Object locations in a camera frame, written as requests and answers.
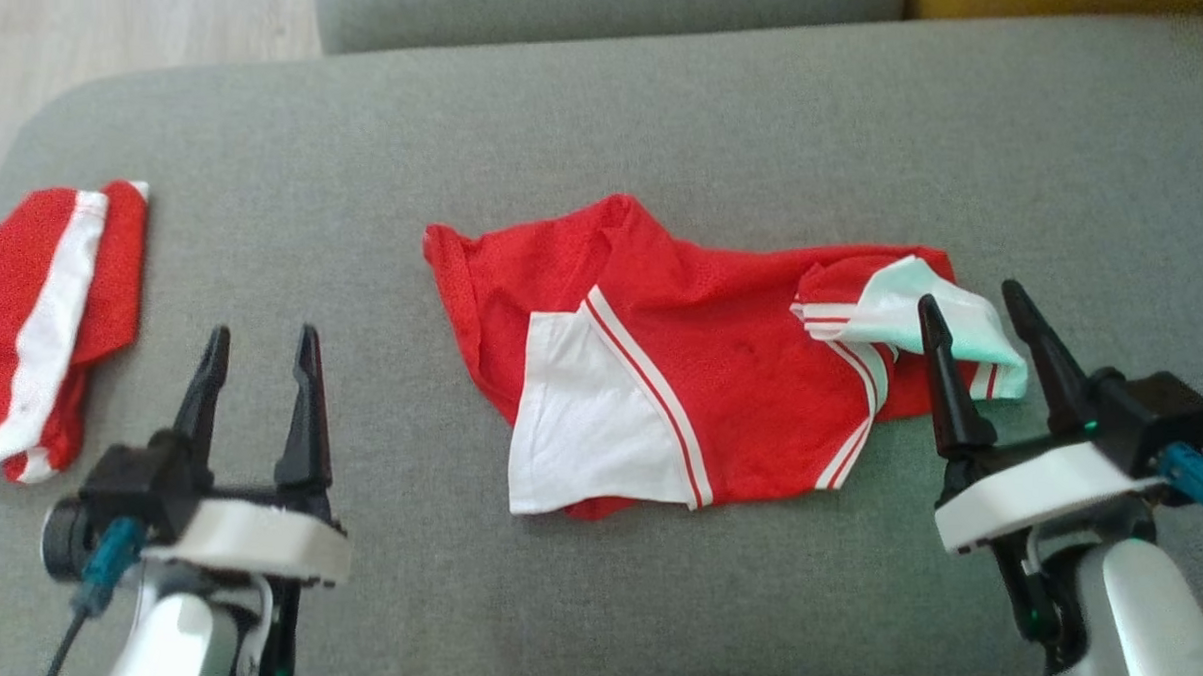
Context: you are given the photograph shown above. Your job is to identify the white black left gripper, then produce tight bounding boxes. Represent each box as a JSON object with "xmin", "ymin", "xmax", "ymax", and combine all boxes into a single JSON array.
[{"xmin": 136, "ymin": 320, "xmax": 354, "ymax": 595}]

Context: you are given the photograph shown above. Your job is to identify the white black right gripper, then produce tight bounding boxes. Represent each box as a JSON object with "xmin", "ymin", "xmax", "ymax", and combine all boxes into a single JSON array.
[{"xmin": 915, "ymin": 274, "xmax": 1172, "ymax": 559}]

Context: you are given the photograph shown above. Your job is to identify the red shirt white striped sleeves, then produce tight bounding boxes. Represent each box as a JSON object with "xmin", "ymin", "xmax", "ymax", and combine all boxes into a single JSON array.
[{"xmin": 421, "ymin": 179, "xmax": 1035, "ymax": 526}]

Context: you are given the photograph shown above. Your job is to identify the red shorts white side stripe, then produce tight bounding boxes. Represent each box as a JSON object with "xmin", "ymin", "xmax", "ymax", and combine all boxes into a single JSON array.
[{"xmin": 0, "ymin": 180, "xmax": 160, "ymax": 486}]

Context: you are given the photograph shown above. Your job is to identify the grey fabric sofa ottoman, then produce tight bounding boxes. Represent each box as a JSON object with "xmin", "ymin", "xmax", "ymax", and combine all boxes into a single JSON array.
[{"xmin": 0, "ymin": 12, "xmax": 1203, "ymax": 676}]

